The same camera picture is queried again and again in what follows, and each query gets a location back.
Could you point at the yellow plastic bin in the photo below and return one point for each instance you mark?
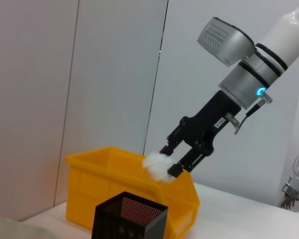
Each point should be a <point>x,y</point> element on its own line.
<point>89,189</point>

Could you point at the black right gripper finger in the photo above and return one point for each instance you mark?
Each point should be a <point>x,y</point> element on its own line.
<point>189,159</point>
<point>173,142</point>

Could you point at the green glass fruit plate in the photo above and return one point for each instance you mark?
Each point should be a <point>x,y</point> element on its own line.
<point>15,229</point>

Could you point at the white paper ball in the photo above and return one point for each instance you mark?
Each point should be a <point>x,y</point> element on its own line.
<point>158,166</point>

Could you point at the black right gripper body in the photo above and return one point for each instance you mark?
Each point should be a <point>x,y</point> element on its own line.
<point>209,117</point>

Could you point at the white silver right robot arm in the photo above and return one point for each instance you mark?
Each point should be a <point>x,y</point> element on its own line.
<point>244,74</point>

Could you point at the black mesh pen holder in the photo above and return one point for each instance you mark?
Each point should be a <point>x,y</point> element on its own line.
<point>129,219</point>

